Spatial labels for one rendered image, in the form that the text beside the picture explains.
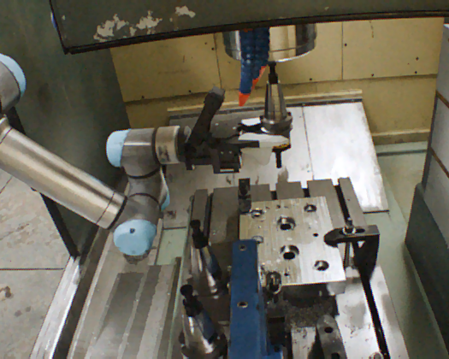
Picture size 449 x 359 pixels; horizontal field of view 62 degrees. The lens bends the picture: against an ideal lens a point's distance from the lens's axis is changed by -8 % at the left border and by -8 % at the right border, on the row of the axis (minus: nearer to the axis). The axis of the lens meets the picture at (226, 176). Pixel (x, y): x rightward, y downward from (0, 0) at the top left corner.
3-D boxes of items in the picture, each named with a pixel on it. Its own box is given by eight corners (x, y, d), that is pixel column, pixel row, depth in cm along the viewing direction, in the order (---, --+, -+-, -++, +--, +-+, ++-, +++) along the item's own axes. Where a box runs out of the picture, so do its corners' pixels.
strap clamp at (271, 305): (270, 347, 82) (266, 306, 73) (268, 298, 93) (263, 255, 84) (286, 346, 82) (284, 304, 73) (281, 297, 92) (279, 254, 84)
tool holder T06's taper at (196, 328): (222, 349, 48) (214, 318, 44) (187, 357, 48) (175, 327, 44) (215, 321, 52) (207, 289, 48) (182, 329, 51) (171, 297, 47)
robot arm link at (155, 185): (132, 229, 86) (117, 188, 79) (141, 197, 95) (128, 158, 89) (167, 226, 85) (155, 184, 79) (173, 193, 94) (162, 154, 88)
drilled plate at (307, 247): (241, 302, 88) (239, 287, 85) (241, 216, 112) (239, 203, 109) (344, 293, 86) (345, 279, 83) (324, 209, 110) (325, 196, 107)
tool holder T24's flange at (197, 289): (227, 303, 57) (224, 292, 56) (186, 301, 58) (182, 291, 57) (232, 270, 62) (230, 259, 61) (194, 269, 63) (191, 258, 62)
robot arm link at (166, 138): (162, 120, 82) (151, 140, 76) (184, 119, 82) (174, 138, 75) (169, 151, 87) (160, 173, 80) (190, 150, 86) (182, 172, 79)
